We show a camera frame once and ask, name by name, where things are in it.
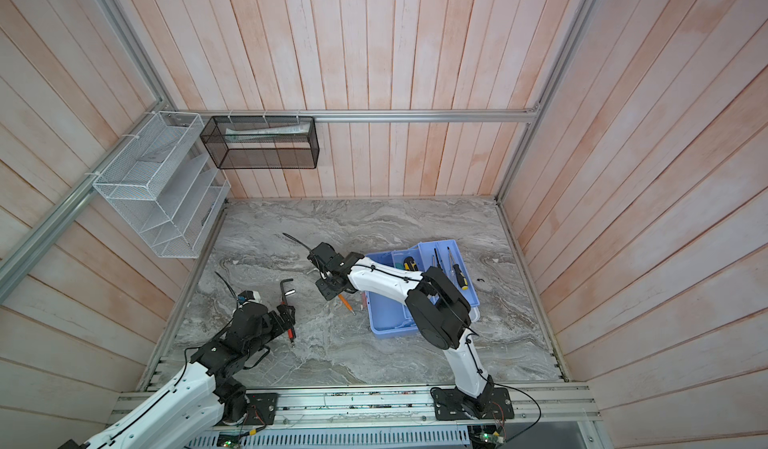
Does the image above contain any orange handled screwdriver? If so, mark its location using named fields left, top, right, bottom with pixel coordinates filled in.
left=337, top=294, right=355, bottom=314

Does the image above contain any red handled hex key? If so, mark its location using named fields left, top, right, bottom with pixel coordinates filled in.
left=281, top=287, right=296, bottom=345

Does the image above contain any white blue plastic toolbox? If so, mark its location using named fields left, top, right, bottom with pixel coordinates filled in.
left=364, top=239, right=481, bottom=338

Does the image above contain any yellow black stubby screwdriver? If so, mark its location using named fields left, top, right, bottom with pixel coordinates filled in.
left=452, top=263, right=469, bottom=291

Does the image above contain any black hex key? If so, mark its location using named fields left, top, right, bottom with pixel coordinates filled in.
left=279, top=278, right=295, bottom=305

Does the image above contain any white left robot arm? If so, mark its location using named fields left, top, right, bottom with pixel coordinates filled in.
left=62, top=301, right=295, bottom=448

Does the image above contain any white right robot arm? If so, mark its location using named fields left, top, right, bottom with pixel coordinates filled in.
left=308, top=242, right=494, bottom=418

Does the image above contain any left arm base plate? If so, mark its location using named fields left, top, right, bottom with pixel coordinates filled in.
left=222, top=393, right=279, bottom=426

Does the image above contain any black mesh wall basket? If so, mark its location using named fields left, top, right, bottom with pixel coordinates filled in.
left=201, top=115, right=320, bottom=170

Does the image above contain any white wire mesh shelf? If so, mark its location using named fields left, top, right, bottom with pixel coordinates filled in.
left=94, top=112, right=230, bottom=259

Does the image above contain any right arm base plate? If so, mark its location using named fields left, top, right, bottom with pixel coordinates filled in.
left=430, top=387, right=515, bottom=421

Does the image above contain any aluminium front rail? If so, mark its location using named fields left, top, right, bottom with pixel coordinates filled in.
left=101, top=382, right=601, bottom=435

